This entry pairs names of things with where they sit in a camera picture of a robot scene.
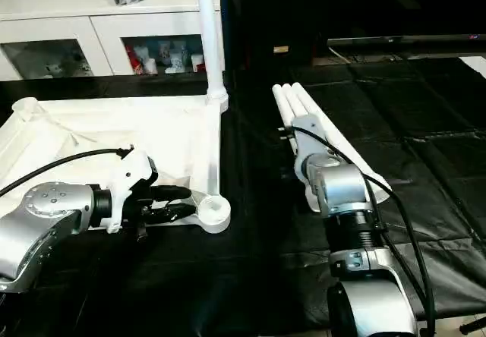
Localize white plastic table top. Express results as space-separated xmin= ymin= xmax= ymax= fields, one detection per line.
xmin=0 ymin=90 xmax=233 ymax=236

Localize black mat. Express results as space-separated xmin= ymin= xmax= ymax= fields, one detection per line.
xmin=0 ymin=56 xmax=486 ymax=333

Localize red and white bottle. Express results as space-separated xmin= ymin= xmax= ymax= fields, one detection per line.
xmin=127 ymin=46 xmax=144 ymax=75

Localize long black bar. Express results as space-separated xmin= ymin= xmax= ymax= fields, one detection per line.
xmin=327 ymin=34 xmax=486 ymax=46

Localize white cabinet with glass doors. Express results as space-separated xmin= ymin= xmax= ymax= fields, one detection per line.
xmin=0 ymin=0 xmax=226 ymax=83

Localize white flat board strip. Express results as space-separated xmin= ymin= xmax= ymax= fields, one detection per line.
xmin=457 ymin=55 xmax=486 ymax=80

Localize black tripod stand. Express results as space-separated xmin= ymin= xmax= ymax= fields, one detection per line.
xmin=460 ymin=318 xmax=486 ymax=335

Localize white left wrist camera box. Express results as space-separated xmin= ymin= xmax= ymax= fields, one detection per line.
xmin=106 ymin=146 xmax=153 ymax=235

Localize black left wrist camera cable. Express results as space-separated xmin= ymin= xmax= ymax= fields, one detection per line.
xmin=0 ymin=144 xmax=136 ymax=198

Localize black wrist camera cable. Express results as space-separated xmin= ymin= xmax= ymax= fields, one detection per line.
xmin=0 ymin=144 xmax=136 ymax=198
xmin=310 ymin=127 xmax=437 ymax=337

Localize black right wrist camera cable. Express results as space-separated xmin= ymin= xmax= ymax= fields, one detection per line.
xmin=310 ymin=127 xmax=437 ymax=337

